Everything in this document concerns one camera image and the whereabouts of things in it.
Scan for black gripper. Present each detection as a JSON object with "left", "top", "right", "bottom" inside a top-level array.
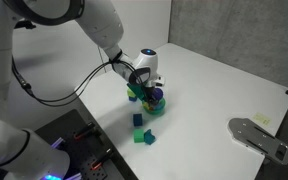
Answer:
[{"left": 128, "top": 66, "right": 156, "bottom": 106}]

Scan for yellow star toy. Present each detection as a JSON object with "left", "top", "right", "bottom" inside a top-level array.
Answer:
[{"left": 144, "top": 102, "right": 155, "bottom": 112}]

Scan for green bowl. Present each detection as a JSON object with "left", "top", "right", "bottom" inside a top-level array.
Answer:
[{"left": 141, "top": 97, "right": 167, "bottom": 117}]

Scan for purple ball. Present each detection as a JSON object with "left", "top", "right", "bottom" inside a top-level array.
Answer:
[{"left": 152, "top": 87, "right": 165, "bottom": 102}]

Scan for lime green cube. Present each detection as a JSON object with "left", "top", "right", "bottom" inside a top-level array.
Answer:
[{"left": 126, "top": 83, "right": 145, "bottom": 100}]

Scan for dark blue hexagon block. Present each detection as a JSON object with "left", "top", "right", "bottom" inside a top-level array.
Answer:
[{"left": 132, "top": 112, "right": 144, "bottom": 128}]

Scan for teal toy block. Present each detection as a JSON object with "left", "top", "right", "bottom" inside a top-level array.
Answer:
[{"left": 143, "top": 128, "right": 157, "bottom": 146}]

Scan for yellow sticky note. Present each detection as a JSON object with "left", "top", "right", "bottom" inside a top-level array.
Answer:
[{"left": 252, "top": 112, "right": 273, "bottom": 127}]

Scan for grey metal plate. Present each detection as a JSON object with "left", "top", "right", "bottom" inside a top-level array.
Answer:
[{"left": 227, "top": 117, "right": 288, "bottom": 166}]

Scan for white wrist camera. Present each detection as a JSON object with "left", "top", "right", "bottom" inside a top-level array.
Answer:
[{"left": 151, "top": 75, "right": 167, "bottom": 89}]

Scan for red handled toggle clamp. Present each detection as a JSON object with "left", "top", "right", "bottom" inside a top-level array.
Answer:
[
  {"left": 72, "top": 121, "right": 97, "bottom": 141},
  {"left": 89, "top": 147, "right": 116, "bottom": 172}
]

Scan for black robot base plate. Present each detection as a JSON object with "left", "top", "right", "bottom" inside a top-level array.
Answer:
[{"left": 33, "top": 108, "right": 140, "bottom": 180}]

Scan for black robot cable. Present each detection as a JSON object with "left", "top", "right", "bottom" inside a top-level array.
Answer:
[{"left": 11, "top": 55, "right": 146, "bottom": 108}]

